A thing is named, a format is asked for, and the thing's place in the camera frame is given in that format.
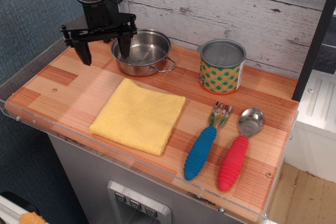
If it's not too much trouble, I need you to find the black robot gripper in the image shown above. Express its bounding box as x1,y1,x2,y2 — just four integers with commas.
59,0,137,66

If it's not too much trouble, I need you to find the stainless steel pot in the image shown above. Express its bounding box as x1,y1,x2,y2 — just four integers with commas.
111,29,176,77

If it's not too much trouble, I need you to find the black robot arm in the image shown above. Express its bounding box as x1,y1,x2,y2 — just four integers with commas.
59,0,137,66

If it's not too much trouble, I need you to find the yellow dish towel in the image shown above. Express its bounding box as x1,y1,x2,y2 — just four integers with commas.
89,78,186,156

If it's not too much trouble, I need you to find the patterned tin can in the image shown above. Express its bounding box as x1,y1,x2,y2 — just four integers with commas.
197,39,246,95

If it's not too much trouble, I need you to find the grey toy fridge cabinet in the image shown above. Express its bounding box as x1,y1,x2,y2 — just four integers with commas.
49,134,267,223

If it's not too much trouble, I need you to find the silver dispenser button panel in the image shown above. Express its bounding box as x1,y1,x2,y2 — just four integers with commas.
107,180,172,223

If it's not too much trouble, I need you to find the orange sponge object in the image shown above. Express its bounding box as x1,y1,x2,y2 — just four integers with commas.
19,212,46,224

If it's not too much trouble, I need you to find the white toy sink unit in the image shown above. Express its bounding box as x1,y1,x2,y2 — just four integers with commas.
284,70,335,182

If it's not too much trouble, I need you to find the clear acrylic guard rail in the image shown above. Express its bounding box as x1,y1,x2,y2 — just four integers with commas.
1,42,298,223

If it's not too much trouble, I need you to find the blue handled fork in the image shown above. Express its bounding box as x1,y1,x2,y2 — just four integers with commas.
183,102,233,180

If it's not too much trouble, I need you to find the red handled spoon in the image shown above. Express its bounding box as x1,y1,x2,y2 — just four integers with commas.
217,108,264,191

